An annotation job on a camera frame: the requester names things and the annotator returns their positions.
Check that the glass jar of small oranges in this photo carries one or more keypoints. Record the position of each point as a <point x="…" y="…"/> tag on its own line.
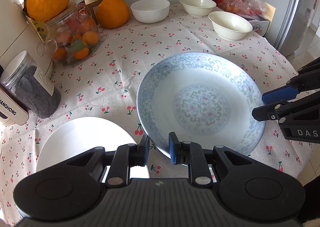
<point x="77" y="34"/>

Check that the white and black device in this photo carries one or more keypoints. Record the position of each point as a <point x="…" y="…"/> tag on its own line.
<point x="12" y="114"/>

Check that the tall white appliance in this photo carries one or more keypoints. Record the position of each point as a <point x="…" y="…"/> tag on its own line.
<point x="15" y="29"/>

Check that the plain white plate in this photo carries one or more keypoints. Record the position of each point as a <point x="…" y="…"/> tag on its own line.
<point x="82" y="137"/>

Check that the cream white bowl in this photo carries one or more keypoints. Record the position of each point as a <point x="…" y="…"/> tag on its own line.
<point x="197" y="6"/>

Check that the blue and white carton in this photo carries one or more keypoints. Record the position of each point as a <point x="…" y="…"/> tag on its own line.
<point x="261" y="24"/>

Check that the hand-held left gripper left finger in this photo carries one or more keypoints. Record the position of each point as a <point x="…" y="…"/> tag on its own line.
<point x="144" y="150"/>

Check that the clear jar of dark contents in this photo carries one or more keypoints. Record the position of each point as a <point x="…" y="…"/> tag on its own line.
<point x="37" y="92"/>

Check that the grey refrigerator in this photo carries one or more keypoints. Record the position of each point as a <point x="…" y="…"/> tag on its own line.
<point x="280" y="4"/>

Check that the blue patterned plate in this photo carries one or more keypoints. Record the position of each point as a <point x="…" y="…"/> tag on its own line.
<point x="202" y="107"/>

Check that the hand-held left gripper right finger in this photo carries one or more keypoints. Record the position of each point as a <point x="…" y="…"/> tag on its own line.
<point x="173" y="149"/>

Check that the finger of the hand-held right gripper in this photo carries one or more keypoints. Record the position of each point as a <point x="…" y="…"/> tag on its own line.
<point x="280" y="93"/>
<point x="272" y="110"/>

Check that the cherry print tablecloth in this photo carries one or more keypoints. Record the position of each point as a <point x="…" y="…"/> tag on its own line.
<point x="125" y="49"/>

